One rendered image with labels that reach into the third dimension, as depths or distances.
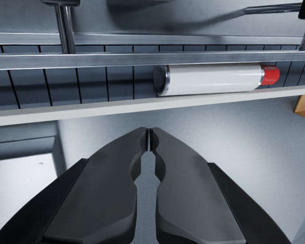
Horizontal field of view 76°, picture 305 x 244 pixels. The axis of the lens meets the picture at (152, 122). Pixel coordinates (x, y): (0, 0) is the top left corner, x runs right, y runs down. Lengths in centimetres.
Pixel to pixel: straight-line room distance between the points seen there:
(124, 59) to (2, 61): 10
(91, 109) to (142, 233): 43
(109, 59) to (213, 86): 16
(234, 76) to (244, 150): 31
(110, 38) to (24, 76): 12
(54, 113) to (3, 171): 14
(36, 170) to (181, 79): 26
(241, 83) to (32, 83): 29
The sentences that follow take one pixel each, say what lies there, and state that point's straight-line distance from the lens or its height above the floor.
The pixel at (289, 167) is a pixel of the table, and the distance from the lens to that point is 78.
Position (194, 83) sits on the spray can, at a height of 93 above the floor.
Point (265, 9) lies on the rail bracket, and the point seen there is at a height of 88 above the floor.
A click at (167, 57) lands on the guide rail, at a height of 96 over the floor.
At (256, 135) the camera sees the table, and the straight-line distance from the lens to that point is 58.
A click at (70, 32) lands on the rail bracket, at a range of 20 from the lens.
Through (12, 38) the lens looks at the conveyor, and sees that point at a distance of 29.
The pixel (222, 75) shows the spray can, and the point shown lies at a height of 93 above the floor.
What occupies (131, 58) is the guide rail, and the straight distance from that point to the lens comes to 20.
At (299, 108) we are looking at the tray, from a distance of 64.
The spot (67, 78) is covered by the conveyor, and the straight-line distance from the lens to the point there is 29.
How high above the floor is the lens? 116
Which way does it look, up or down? 58 degrees down
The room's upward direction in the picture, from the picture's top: 144 degrees clockwise
